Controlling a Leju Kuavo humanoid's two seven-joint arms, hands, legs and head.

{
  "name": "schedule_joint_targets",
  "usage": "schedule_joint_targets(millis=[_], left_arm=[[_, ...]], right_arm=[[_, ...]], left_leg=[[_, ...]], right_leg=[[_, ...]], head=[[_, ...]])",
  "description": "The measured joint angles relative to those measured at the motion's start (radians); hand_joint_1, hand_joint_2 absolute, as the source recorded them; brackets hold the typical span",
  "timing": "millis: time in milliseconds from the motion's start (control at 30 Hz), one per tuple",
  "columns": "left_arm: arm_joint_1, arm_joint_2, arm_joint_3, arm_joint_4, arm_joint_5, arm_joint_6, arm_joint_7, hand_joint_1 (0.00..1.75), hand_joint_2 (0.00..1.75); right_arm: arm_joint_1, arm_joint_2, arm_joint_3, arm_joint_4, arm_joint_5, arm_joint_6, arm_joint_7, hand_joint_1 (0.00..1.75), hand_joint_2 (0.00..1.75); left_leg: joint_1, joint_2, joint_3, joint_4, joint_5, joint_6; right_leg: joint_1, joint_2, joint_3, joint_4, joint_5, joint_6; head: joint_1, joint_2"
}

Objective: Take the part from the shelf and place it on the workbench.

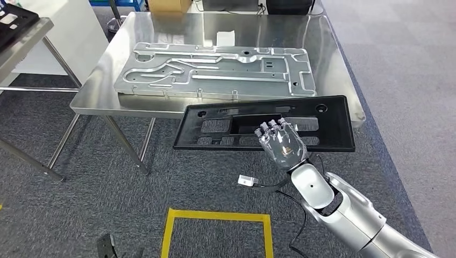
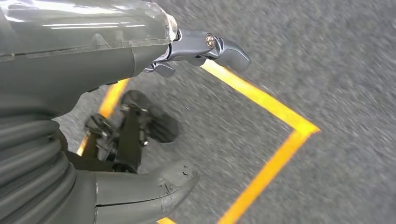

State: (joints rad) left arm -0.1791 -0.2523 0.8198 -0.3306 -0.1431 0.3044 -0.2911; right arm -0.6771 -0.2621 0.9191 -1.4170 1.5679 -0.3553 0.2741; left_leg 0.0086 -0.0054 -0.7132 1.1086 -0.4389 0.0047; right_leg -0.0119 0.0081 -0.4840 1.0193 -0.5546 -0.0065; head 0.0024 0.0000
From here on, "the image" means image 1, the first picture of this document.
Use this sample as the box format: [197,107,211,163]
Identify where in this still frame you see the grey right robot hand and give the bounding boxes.
[254,118,309,171]

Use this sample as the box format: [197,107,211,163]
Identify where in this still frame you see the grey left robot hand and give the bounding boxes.
[97,233,118,258]

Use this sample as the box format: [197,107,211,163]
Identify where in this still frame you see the black plastic plate frame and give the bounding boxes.
[0,3,40,51]
[173,95,356,153]

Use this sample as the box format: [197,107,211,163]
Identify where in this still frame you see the steel workbench table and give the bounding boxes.
[69,10,367,176]

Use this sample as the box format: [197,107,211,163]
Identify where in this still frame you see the grey metal fixture plate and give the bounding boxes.
[113,42,318,99]

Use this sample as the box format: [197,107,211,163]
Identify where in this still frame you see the yellow floor tape square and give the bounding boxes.
[160,208,274,258]

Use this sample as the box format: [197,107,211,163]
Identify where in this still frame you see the black case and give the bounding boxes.
[266,0,314,16]

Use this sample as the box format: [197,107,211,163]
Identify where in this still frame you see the brown cardboard box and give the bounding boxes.
[147,0,193,14]

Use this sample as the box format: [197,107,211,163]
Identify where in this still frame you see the white cabinet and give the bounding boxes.
[12,0,109,86]

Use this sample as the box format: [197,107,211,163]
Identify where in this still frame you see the steel side table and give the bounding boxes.
[0,17,84,182]

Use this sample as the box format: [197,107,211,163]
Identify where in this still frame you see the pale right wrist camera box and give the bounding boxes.
[238,174,260,188]

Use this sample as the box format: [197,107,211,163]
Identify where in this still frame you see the black camera cable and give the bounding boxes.
[254,178,309,258]

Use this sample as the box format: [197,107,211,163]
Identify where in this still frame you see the chrome stanchion post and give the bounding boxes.
[106,0,129,33]

